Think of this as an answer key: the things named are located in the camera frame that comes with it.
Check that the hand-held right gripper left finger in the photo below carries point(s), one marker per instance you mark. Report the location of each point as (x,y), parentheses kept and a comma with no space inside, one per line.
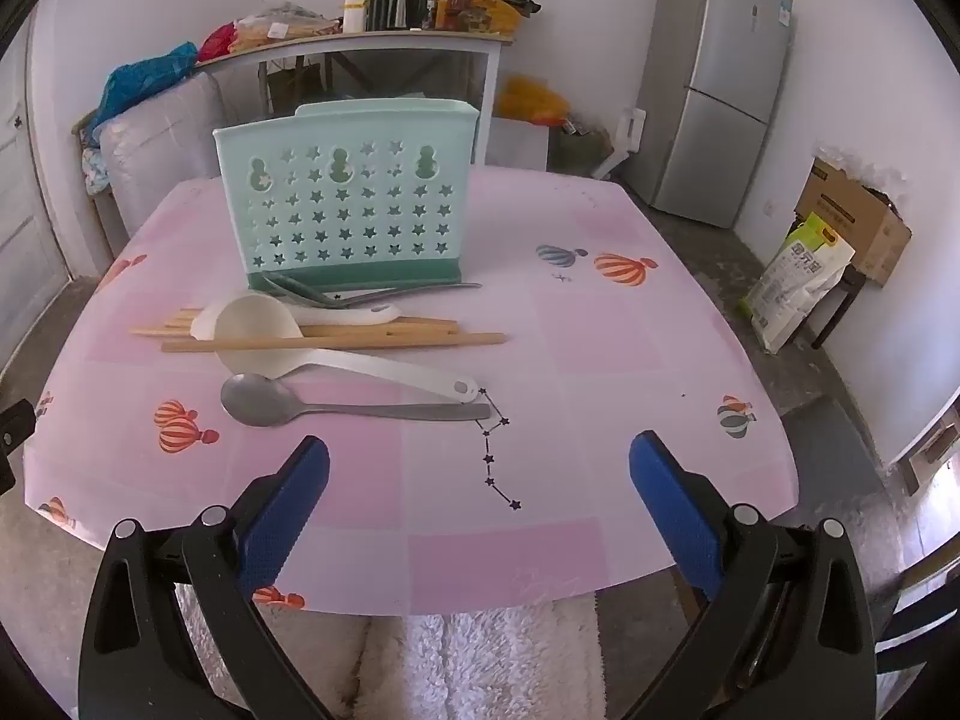
(285,514)

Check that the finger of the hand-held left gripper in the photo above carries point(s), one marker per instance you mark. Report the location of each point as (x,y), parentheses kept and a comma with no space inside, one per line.
(16,427)

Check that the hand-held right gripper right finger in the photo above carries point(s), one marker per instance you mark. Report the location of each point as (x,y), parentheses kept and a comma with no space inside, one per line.
(675,517)

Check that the metal spoon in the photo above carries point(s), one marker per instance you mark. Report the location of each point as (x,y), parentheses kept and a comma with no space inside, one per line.
(255,399)

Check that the white plastic ladle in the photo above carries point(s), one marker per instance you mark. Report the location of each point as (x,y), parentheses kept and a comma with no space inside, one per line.
(247,326)

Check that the bunch of wooden chopsticks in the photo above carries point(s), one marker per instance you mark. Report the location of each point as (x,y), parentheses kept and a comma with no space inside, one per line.
(375,341)

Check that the white soup spoon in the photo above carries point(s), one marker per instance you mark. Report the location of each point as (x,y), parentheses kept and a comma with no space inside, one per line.
(367,313)

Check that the teal star-cutout utensil holder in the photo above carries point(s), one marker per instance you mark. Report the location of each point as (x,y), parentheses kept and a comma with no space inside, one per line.
(352,240)

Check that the pink balloon print tablecloth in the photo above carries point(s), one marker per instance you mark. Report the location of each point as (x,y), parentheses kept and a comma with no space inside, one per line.
(600,390)

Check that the white door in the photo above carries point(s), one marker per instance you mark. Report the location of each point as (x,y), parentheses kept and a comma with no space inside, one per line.
(22,225)

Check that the white fluffy rug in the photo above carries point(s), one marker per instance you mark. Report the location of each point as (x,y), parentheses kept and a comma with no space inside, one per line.
(480,667)

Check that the white and green rice bag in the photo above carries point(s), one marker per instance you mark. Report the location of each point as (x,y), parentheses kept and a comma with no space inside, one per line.
(795,285)

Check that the black stool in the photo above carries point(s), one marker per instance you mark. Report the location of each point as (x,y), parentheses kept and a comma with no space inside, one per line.
(847,300)

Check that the plastic wrapped white cushion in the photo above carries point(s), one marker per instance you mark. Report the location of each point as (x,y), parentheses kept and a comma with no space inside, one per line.
(165,142)

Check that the cardboard box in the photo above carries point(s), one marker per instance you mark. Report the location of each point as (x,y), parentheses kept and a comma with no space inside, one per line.
(855,217)

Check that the blue plastic bag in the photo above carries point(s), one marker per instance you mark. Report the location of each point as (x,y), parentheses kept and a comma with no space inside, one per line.
(142,82)

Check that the white plastic stool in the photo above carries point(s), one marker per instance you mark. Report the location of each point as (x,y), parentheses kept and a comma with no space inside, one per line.
(626,139)

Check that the dark green bag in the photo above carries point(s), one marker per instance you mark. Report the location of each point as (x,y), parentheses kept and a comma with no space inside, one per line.
(581,146)

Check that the white box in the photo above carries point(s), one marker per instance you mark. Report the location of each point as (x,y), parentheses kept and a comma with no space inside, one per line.
(517,144)

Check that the silver refrigerator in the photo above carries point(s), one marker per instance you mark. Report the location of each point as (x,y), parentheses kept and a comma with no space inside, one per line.
(705,90)

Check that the red plastic bag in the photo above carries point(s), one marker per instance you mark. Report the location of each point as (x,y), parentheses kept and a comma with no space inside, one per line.
(217,43)

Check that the yellow plastic bag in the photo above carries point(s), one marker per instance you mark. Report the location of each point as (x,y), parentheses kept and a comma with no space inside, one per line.
(532,101)

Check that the white side table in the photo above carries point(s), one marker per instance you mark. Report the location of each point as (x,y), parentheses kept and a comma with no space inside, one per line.
(375,41)

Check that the clear bag of yellow food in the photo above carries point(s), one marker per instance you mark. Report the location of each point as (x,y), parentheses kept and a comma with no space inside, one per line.
(285,26)

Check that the white bottle yellow label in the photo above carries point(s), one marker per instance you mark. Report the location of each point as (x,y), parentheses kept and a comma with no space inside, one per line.
(355,7)

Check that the black thermos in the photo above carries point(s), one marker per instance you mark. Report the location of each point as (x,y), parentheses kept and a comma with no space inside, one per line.
(379,0)

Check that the black kettle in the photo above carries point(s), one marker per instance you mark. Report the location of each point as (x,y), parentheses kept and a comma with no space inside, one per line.
(409,4)

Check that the pile of snack packets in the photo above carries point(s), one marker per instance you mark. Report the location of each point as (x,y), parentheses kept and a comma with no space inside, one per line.
(480,7)

